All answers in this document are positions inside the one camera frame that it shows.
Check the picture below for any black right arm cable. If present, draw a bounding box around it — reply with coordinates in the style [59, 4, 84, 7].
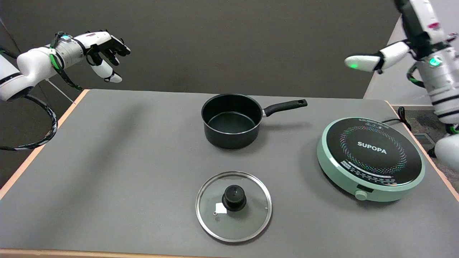
[406, 64, 426, 89]

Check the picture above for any white cable tie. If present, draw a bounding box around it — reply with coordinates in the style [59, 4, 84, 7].
[46, 78, 76, 105]

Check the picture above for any grey floor vent grille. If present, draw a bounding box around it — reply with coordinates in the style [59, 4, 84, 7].
[413, 133, 436, 146]

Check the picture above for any black pot with handle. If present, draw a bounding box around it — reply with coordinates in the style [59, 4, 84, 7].
[201, 94, 308, 149]

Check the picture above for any green black induction cooker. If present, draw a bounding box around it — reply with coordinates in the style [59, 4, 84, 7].
[317, 117, 426, 202]

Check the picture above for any black cooker power cable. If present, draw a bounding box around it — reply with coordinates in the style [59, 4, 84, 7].
[382, 106, 412, 131]

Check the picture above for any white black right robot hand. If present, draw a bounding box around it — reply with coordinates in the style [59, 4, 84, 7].
[344, 0, 459, 74]

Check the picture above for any glass lid with black knob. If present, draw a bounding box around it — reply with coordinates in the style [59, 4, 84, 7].
[196, 171, 273, 243]

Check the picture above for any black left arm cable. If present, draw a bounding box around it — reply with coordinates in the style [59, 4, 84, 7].
[0, 32, 84, 151]

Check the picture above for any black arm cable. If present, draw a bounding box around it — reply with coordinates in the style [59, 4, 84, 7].
[0, 32, 84, 151]
[406, 64, 426, 89]

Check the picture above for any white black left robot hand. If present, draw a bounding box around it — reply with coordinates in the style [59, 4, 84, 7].
[74, 29, 131, 83]

